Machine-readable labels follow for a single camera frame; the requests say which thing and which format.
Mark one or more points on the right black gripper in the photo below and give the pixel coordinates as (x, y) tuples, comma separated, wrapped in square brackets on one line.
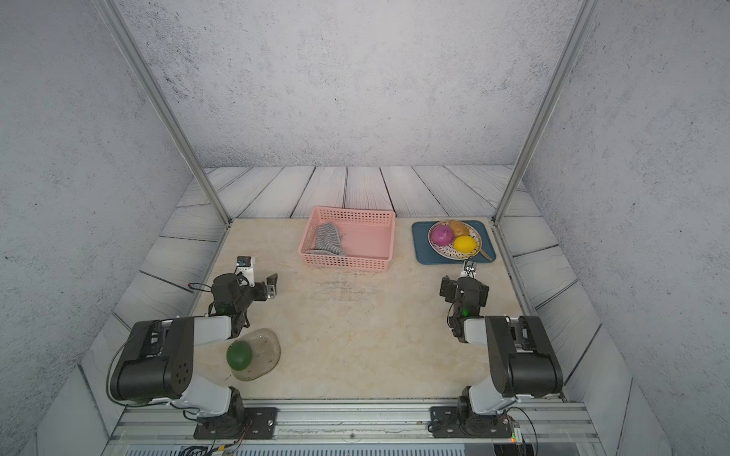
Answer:
[(451, 287)]

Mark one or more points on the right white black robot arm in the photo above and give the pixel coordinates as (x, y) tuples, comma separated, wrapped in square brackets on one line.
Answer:
[(521, 359)]

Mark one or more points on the aluminium frame post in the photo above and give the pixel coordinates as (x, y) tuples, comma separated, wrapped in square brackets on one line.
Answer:
[(559, 77), (128, 47)]

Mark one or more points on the left aluminium frame post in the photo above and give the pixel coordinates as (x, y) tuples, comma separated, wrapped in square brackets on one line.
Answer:
[(128, 47)]

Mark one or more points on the teal tray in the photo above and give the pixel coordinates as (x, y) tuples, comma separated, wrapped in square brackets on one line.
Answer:
[(425, 254)]

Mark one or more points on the right aluminium frame post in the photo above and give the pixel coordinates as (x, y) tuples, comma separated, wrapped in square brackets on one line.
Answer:
[(559, 77)]

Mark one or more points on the grey striped dishcloth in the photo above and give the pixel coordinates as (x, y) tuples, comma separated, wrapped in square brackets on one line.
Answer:
[(327, 241)]

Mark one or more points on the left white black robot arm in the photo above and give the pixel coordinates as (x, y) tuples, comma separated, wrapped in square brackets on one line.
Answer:
[(156, 364)]

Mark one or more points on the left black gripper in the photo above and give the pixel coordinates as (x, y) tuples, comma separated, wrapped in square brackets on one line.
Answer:
[(261, 295)]

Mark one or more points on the orange brown fruit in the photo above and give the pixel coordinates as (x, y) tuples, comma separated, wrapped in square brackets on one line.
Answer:
[(459, 229)]

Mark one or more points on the patterned round plate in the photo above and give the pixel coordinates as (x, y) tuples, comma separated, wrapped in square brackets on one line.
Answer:
[(449, 252)]

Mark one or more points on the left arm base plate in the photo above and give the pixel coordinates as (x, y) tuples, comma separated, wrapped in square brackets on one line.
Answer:
[(238, 424)]

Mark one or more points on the green ball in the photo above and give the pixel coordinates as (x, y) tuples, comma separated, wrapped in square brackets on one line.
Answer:
[(239, 355)]

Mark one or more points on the pink plastic basket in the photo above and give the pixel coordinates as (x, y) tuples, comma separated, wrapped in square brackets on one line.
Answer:
[(366, 239)]

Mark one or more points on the purple round fruit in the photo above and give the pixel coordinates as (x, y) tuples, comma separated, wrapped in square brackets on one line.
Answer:
[(441, 235)]

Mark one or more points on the yellow lemon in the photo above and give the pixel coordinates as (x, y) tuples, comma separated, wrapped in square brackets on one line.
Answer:
[(466, 245)]

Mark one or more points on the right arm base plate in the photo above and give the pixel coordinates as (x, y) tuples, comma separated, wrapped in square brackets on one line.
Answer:
[(452, 423)]

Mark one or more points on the aluminium front rail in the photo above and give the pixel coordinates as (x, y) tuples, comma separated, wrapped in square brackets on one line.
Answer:
[(399, 427)]

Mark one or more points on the translucent glass bowl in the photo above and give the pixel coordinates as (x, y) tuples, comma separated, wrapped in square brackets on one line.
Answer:
[(266, 351)]

